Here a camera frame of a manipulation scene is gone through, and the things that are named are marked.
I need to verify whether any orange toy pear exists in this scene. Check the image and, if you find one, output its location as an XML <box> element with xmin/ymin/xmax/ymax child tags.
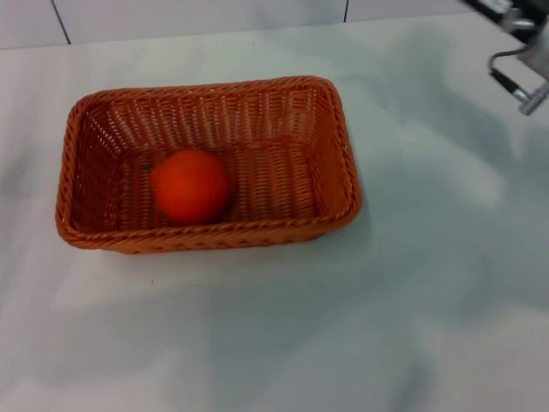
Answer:
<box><xmin>143</xmin><ymin>148</ymin><xmax>232</xmax><ymax>226</ymax></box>

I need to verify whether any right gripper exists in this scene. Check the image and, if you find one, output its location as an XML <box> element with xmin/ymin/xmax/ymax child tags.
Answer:
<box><xmin>513</xmin><ymin>25</ymin><xmax>549</xmax><ymax>116</ymax></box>

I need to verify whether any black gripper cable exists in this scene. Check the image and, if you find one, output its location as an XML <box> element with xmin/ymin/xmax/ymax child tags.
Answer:
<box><xmin>487</xmin><ymin>50</ymin><xmax>525</xmax><ymax>96</ymax></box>

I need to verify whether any orange woven rectangular basket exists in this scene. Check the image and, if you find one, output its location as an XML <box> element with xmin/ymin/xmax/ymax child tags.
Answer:
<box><xmin>54</xmin><ymin>75</ymin><xmax>364</xmax><ymax>256</ymax></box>

